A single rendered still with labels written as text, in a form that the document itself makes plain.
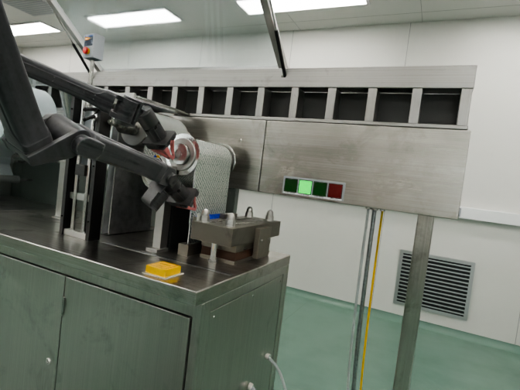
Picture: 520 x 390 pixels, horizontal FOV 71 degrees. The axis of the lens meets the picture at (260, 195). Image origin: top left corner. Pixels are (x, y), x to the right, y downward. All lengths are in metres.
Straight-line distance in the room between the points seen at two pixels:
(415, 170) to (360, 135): 0.23
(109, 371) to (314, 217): 2.95
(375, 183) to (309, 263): 2.64
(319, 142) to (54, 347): 1.16
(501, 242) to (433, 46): 1.84
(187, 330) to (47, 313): 0.57
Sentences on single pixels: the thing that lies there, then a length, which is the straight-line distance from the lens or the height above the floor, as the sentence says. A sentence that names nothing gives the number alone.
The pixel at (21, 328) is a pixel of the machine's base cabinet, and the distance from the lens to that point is 1.59.
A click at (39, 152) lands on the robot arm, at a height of 1.20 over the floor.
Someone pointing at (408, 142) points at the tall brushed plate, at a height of 1.39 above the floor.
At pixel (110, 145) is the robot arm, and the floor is 1.24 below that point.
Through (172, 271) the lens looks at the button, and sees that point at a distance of 1.08.
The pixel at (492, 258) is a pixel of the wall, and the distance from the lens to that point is 3.78.
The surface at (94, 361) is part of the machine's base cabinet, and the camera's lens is 1.32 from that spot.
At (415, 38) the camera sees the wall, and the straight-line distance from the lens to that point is 4.00.
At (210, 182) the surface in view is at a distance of 1.39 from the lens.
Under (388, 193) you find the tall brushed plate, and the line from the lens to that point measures 1.39.
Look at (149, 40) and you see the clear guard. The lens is 1.89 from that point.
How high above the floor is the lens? 1.21
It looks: 3 degrees down
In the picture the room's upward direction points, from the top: 7 degrees clockwise
